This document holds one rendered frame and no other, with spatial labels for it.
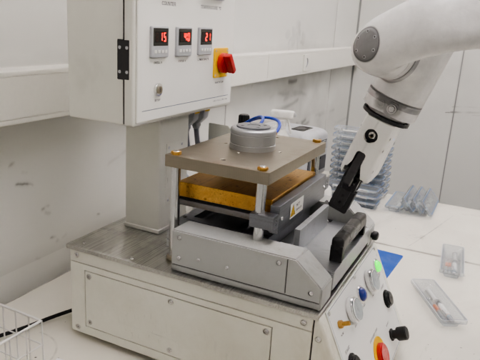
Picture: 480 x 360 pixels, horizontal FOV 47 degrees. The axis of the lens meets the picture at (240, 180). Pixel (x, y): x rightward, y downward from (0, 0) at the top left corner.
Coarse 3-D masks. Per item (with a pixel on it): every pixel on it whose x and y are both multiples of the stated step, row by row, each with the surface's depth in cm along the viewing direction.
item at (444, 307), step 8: (416, 280) 127; (424, 280) 127; (432, 280) 127; (424, 288) 123; (432, 288) 124; (440, 288) 124; (432, 296) 120; (440, 296) 120; (448, 296) 120; (432, 304) 116; (440, 304) 116; (448, 304) 117; (440, 312) 113; (448, 312) 113; (456, 312) 114; (456, 320) 110; (464, 320) 111
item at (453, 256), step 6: (444, 246) 148; (450, 246) 148; (456, 246) 148; (444, 252) 144; (450, 252) 144; (456, 252) 144; (462, 252) 145; (444, 258) 140; (450, 258) 141; (456, 258) 141; (462, 258) 141; (444, 264) 136; (450, 264) 137; (456, 264) 137; (462, 264) 137; (450, 270) 133; (456, 270) 134; (462, 270) 134
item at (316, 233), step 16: (320, 208) 98; (304, 224) 89; (320, 224) 97; (336, 224) 102; (288, 240) 93; (304, 240) 90; (320, 240) 94; (352, 240) 95; (320, 256) 87; (352, 256) 92; (336, 272) 83
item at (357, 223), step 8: (352, 216) 95; (360, 216) 95; (352, 224) 91; (360, 224) 93; (344, 232) 87; (352, 232) 89; (360, 232) 97; (336, 240) 85; (344, 240) 85; (336, 248) 85; (344, 248) 85; (336, 256) 85
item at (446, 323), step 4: (412, 280) 127; (412, 284) 126; (416, 288) 124; (420, 292) 122; (424, 296) 119; (424, 300) 119; (428, 304) 117; (432, 308) 115; (432, 312) 115; (436, 316) 112; (440, 320) 111; (444, 320) 110; (448, 320) 110; (452, 320) 110; (444, 324) 112; (448, 324) 112; (452, 324) 112; (456, 324) 112; (460, 324) 111; (464, 324) 111
